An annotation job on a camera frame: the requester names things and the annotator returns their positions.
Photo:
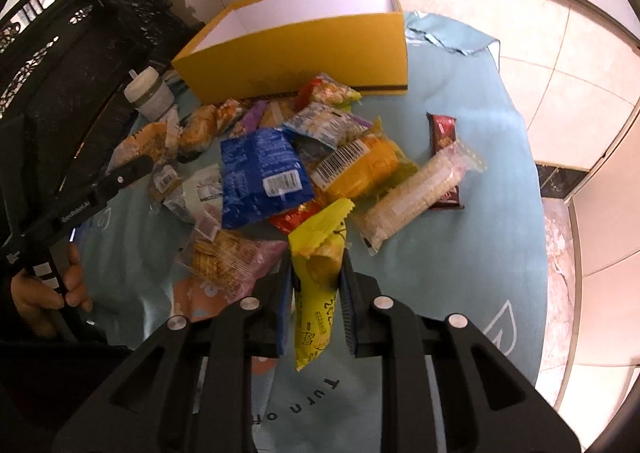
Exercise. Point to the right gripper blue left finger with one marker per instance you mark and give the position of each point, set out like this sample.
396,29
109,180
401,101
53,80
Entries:
284,298

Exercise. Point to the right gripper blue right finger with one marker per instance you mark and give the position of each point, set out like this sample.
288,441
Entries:
348,311

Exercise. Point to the yellow snack packet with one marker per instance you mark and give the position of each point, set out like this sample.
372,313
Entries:
317,249

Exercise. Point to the clear wafer roll packet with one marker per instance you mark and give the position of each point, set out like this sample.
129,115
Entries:
401,205

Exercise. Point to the cracker packet pink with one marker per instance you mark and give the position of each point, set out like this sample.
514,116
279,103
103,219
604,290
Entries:
232,263

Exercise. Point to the orange yellow cake packet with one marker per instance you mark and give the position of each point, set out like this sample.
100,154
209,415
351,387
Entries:
371,164

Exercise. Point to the blue snack bag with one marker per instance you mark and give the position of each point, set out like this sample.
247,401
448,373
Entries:
262,176

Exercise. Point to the clear bread packet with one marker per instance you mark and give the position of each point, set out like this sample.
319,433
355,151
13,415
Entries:
158,140

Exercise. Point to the dark red chocolate bar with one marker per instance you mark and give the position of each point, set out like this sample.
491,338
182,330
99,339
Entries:
443,134

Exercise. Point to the red white small snack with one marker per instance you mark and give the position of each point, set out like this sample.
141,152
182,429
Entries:
325,90

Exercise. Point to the person left hand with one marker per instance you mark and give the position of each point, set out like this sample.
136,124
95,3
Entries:
33,300

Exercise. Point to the light blue patterned tablecloth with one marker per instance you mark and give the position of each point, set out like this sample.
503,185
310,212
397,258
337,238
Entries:
486,259

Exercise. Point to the white lidded cup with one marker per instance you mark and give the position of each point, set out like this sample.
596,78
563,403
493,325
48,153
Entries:
149,94

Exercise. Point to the dark carved wooden furniture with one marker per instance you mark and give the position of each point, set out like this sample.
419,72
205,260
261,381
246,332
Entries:
63,109

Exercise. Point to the yellow cardboard box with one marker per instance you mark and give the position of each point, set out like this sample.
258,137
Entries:
260,48

